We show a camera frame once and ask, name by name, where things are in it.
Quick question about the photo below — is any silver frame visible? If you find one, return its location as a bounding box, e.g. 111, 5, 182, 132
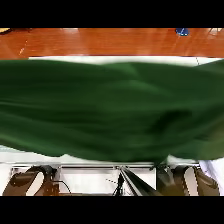
0, 161, 202, 197

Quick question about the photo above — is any light blue garment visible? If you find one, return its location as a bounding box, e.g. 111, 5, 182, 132
199, 158, 224, 197

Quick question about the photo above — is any dark green garment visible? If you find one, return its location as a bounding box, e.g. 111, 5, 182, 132
0, 58, 224, 165

